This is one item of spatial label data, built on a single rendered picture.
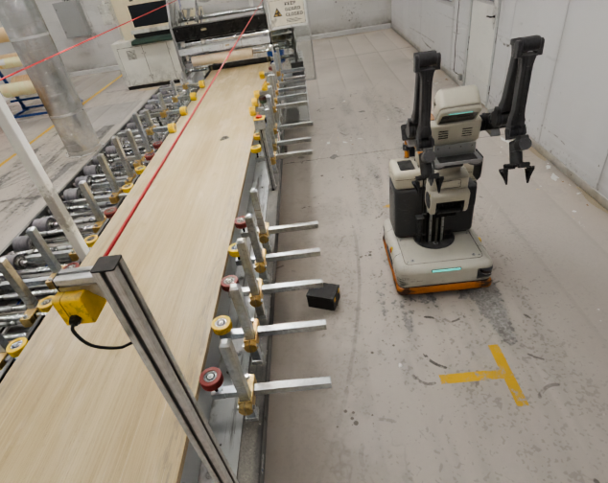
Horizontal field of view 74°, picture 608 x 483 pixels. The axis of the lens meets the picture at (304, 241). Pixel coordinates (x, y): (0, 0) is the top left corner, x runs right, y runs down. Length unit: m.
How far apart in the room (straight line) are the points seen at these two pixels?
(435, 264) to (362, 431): 1.15
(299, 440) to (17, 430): 1.27
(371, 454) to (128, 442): 1.23
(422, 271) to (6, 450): 2.24
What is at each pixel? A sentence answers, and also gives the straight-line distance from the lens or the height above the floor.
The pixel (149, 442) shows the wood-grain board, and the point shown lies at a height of 0.90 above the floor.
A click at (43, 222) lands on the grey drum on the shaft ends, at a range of 3.15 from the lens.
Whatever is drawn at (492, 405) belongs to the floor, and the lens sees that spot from 2.49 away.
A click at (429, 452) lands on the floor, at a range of 2.31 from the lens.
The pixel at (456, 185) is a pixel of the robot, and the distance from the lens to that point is 2.53.
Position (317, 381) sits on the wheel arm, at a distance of 1.52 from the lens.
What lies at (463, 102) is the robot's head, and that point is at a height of 1.33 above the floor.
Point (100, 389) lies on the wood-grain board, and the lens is 1.69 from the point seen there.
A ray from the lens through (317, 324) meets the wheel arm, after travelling 1.65.
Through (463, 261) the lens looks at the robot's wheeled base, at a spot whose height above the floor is 0.28.
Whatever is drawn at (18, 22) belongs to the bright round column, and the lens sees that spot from 6.69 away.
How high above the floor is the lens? 2.07
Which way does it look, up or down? 36 degrees down
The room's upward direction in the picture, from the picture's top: 10 degrees counter-clockwise
